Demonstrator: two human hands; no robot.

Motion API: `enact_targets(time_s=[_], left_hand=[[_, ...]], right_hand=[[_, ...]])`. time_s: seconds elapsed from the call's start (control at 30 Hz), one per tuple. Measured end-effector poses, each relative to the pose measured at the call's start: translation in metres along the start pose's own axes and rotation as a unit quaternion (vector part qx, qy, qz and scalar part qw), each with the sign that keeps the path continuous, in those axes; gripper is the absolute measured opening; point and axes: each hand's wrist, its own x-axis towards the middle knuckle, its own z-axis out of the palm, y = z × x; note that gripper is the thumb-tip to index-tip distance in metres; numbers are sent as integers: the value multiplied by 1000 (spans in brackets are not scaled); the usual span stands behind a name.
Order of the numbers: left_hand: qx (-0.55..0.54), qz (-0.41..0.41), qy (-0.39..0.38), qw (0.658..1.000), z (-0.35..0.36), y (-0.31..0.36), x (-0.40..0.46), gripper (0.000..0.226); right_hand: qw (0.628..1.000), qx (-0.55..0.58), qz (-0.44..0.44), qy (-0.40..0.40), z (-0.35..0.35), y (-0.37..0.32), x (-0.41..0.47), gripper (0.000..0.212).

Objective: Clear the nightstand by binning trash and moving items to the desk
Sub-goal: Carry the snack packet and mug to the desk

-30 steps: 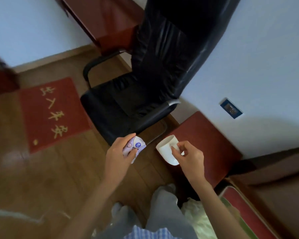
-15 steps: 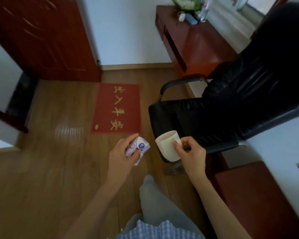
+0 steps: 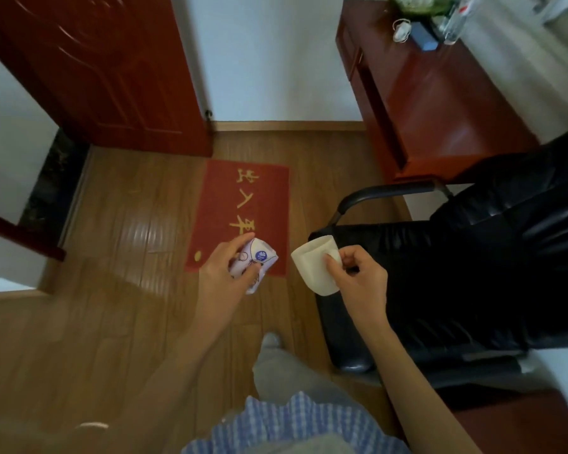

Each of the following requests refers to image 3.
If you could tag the white ceramic mug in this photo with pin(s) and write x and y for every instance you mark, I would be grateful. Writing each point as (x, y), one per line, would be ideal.
(312, 269)

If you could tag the black leather office chair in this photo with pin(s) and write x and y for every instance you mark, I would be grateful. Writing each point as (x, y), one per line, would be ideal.
(454, 278)

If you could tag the blue soft case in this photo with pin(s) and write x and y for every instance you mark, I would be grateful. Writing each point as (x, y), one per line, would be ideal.
(423, 37)

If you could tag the red wooden desk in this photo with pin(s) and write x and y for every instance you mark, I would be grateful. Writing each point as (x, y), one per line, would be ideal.
(445, 113)

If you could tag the clear bottle red label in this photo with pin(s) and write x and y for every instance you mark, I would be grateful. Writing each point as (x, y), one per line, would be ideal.
(456, 21)

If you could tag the red doormat with gold print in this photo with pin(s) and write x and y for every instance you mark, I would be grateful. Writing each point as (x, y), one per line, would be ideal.
(246, 198)

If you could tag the person's right hand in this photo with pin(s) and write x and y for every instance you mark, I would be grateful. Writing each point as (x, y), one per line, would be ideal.
(367, 288)

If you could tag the person's blue checked shirt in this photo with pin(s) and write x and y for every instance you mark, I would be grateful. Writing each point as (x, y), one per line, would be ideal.
(288, 420)

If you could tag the red wooden door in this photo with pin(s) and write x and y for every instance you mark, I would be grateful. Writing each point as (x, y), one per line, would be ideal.
(113, 66)

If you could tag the red wooden door frame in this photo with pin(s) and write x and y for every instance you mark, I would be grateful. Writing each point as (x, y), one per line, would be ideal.
(23, 236)

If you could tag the person's left forearm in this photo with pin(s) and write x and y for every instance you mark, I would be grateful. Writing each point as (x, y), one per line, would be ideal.
(161, 387)

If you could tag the person's left hand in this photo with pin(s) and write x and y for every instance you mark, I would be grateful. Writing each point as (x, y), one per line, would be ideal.
(217, 293)

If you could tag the printed tissue packet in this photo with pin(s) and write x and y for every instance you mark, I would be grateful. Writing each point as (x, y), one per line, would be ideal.
(261, 255)

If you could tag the person's grey trousers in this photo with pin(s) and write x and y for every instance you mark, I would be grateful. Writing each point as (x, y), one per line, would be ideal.
(288, 373)

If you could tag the white framed window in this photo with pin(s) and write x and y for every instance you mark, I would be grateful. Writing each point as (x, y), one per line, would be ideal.
(563, 4)

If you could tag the green glass tray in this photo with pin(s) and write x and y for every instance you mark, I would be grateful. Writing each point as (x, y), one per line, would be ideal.
(416, 4)

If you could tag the person's right forearm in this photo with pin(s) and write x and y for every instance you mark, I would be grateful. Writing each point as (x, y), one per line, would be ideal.
(421, 401)

